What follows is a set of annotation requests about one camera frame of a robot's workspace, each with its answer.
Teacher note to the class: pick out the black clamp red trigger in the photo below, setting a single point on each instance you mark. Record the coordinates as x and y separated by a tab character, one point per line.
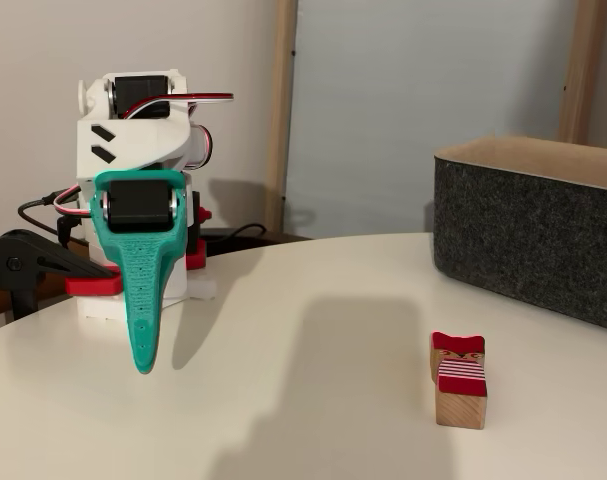
195	255

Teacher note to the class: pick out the teal gripper black servo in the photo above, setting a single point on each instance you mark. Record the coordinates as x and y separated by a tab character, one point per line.
133	206

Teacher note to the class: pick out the grey felt box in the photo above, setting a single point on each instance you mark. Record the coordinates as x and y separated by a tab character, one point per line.
523	240

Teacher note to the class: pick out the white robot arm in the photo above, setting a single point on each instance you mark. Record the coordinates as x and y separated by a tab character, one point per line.
133	145

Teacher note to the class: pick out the light wooden frame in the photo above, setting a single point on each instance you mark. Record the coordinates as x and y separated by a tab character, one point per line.
280	100

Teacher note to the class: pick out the wooden block with red stripes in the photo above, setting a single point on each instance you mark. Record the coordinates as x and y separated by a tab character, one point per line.
460	400

